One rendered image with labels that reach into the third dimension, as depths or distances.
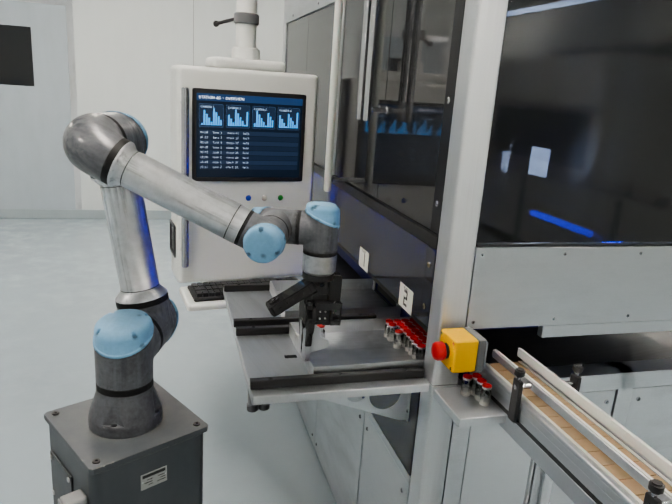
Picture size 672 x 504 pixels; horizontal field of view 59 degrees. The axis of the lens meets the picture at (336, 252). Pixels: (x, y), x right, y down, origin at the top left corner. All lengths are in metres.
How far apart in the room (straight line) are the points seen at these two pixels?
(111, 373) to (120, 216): 0.33
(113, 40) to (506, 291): 5.74
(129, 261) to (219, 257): 0.86
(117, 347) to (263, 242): 0.37
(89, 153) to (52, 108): 5.55
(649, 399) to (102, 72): 5.89
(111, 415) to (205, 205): 0.48
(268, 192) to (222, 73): 0.44
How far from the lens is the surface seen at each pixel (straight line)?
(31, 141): 6.82
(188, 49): 6.67
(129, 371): 1.30
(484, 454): 1.55
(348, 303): 1.82
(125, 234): 1.36
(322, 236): 1.26
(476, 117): 1.25
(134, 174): 1.19
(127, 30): 6.69
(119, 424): 1.35
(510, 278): 1.37
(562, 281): 1.45
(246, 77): 2.13
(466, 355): 1.27
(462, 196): 1.26
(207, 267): 2.20
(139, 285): 1.39
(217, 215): 1.16
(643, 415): 1.78
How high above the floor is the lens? 1.51
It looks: 15 degrees down
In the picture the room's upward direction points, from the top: 4 degrees clockwise
